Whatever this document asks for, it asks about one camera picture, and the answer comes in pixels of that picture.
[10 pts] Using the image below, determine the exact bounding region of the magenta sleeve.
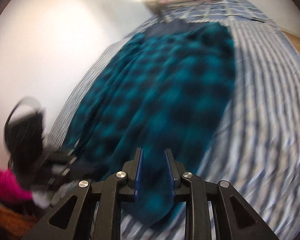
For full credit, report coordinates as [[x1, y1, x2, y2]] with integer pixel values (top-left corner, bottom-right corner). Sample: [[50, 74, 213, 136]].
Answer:
[[0, 169, 33, 204]]

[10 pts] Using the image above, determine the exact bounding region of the striped blue bed sheet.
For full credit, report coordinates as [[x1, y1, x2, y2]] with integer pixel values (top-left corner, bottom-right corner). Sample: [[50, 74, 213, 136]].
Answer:
[[48, 0, 300, 240]]

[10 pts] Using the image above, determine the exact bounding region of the teal plaid fleece jacket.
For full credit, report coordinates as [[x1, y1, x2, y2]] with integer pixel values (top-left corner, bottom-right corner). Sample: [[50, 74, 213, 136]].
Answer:
[[63, 22, 235, 228]]

